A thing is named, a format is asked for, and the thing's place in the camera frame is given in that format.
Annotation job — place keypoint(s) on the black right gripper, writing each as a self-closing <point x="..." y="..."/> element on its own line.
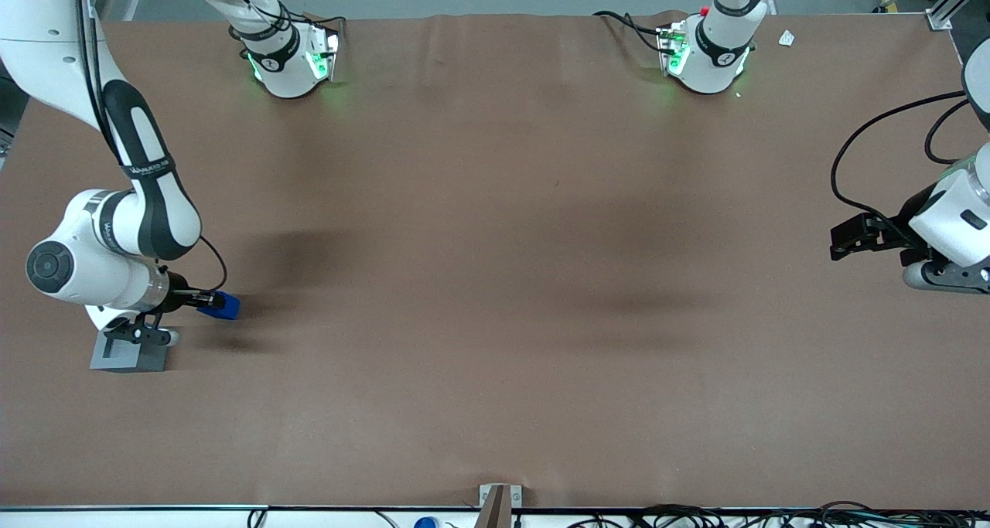
<point x="179" y="294"/>

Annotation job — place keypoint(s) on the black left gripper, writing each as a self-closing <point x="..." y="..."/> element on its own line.
<point x="902" y="229"/>

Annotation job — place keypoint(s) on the blue plastic part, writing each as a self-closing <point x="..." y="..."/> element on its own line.
<point x="232" y="310"/>

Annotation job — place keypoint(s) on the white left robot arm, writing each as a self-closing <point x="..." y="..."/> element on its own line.
<point x="715" y="56"/>

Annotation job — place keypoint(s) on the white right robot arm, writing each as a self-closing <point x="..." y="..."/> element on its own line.
<point x="147" y="203"/>

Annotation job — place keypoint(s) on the gray square base block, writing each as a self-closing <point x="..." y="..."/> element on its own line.
<point x="147" y="359"/>

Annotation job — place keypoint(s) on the white paper scrap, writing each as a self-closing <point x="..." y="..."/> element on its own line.
<point x="786" y="38"/>

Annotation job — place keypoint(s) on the brown table cover sheet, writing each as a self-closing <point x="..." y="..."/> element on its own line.
<point x="495" y="281"/>

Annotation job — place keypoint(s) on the blue round cap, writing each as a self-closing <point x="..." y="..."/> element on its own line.
<point x="425" y="523"/>

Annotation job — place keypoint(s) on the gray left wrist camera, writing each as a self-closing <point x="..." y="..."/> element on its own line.
<point x="940" y="277"/>

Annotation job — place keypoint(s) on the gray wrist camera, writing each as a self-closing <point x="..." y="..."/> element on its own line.
<point x="940" y="277"/>
<point x="147" y="335"/>

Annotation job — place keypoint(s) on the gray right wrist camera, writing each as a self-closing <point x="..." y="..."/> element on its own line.
<point x="147" y="335"/>

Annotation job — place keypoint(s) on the aluminium frame post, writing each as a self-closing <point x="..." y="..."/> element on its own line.
<point x="940" y="19"/>

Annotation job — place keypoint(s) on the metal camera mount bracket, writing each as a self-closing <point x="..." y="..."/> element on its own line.
<point x="495" y="509"/>

